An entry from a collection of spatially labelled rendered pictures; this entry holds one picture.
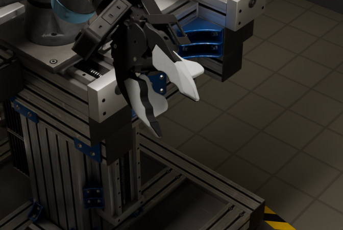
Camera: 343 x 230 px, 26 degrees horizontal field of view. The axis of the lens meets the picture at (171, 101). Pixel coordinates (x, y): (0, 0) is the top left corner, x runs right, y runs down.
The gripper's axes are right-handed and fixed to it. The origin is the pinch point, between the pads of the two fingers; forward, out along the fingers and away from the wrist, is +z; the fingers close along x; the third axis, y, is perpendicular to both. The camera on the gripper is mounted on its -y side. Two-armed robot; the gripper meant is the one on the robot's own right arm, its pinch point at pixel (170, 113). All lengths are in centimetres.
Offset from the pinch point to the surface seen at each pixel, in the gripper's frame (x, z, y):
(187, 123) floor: 139, -67, 168
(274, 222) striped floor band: 113, -7, 153
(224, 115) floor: 130, -64, 183
